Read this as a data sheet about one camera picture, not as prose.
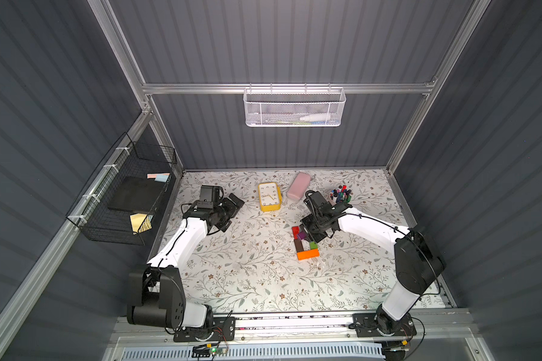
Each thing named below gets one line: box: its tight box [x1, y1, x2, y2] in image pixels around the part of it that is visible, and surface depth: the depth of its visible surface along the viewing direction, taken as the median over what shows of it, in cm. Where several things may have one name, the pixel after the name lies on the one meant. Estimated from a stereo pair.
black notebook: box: [107, 176, 168, 213], surface depth 73 cm
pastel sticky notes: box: [146, 172, 171, 183], surface depth 84 cm
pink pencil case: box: [286, 171, 312, 201], surface depth 115 cm
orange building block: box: [296, 248, 320, 261], surface depth 93 cm
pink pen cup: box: [329, 185, 352, 204], surface depth 96 cm
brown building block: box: [293, 238, 305, 253], surface depth 93 cm
